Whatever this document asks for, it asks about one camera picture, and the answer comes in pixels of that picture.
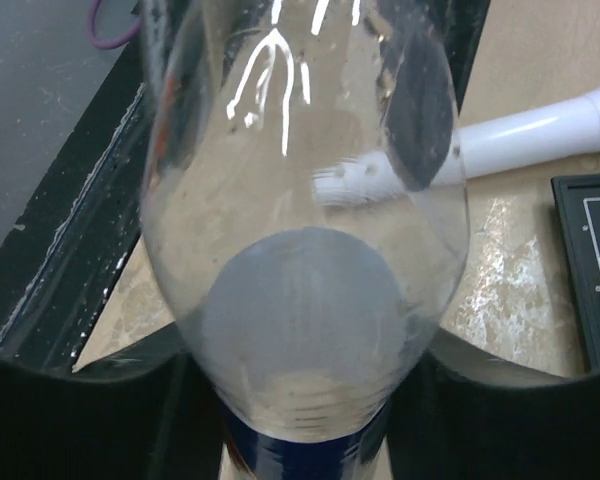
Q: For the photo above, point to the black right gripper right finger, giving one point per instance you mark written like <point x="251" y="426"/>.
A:
<point x="463" y="413"/>

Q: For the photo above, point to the black and silver chessboard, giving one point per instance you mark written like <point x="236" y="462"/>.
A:
<point x="577" y="202"/>

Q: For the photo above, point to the white toy microphone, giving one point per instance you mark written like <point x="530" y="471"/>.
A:
<point x="559" y="130"/>

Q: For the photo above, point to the Pepsi labelled bottle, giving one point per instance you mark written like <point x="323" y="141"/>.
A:
<point x="306" y="219"/>

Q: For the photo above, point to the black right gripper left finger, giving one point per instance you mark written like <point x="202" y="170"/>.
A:
<point x="160" y="423"/>

